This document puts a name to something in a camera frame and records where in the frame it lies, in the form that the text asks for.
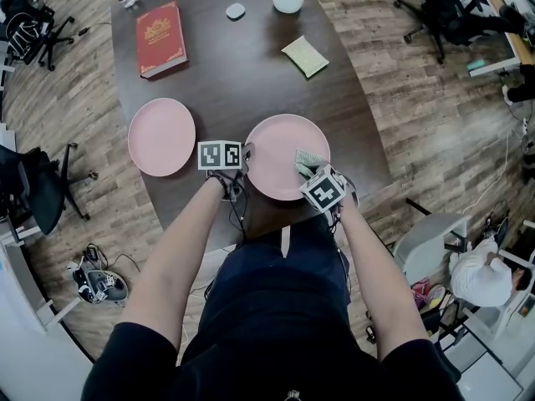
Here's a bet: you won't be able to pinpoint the pink plate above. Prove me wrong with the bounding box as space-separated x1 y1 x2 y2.
127 97 197 178
243 114 332 202

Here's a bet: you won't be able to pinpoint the black backpack white stripes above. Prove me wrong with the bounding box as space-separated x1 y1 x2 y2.
6 13 45 56

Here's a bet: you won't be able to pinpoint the person's left forearm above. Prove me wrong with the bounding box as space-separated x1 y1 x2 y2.
120 173 229 350

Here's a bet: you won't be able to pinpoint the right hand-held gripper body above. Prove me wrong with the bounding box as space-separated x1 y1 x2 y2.
299 164 359 213

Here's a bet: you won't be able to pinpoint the person's right forearm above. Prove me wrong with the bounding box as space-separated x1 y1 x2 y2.
338 200 431 358

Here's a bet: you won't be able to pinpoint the wooden desk white legs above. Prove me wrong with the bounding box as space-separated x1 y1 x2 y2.
467 0 535 78

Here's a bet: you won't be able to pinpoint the person's black clothing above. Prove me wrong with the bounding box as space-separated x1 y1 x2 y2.
81 217 463 401

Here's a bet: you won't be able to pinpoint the grey domed backpack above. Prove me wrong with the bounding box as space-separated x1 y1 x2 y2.
66 244 130 305

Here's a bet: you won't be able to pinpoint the black office chair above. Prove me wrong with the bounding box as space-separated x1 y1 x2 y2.
0 0 76 73
0 142 99 236
394 0 526 64

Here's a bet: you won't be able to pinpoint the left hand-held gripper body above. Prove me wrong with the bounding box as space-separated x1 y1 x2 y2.
197 140 247 202

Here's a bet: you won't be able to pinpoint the pink bag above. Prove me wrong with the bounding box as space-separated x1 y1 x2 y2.
411 277 431 307

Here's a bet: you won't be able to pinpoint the red hardcover book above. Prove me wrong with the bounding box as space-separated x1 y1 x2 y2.
135 1 190 79

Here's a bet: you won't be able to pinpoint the black bracelet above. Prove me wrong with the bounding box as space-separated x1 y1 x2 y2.
207 170 232 196

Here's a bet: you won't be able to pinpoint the yellow green sponge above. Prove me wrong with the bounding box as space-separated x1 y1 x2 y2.
280 35 330 79

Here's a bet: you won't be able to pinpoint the green patterned sponge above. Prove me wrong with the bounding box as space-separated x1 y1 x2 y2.
294 147 325 175

